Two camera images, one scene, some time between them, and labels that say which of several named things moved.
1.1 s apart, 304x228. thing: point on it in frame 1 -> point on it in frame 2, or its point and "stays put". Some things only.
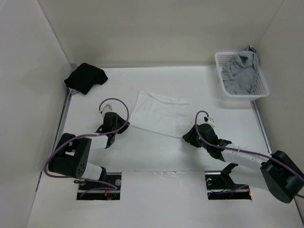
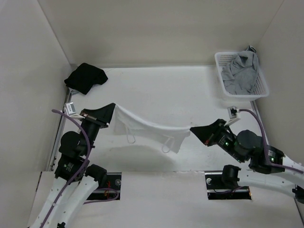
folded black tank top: (83, 78) stays put
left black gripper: (122, 121) -> (101, 116)
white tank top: (170, 117) -> (125, 124)
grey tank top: (239, 78) stays put
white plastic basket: (261, 90) stays put
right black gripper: (190, 136) -> (205, 133)
